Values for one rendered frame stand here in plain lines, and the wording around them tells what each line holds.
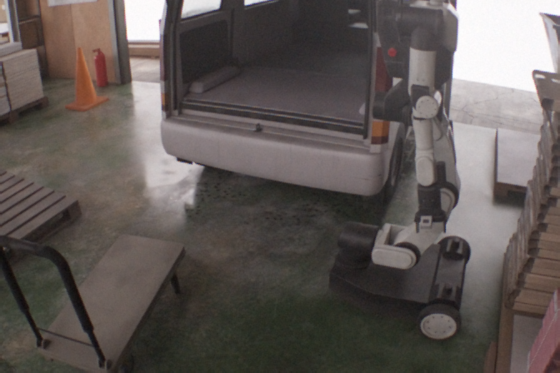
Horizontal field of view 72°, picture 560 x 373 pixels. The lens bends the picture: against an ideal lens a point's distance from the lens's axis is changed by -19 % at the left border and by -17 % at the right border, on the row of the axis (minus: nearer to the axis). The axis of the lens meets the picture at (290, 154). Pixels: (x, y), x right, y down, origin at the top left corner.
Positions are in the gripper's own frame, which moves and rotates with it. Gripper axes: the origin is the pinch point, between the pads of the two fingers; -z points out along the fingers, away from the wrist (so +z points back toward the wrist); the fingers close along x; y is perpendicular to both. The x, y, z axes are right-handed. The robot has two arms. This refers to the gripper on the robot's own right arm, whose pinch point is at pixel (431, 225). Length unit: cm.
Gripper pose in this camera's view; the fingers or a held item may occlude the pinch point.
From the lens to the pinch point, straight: 175.9
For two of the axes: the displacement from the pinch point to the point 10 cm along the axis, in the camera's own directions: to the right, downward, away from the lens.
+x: 9.0, -0.3, -4.3
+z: -2.0, -9.1, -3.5
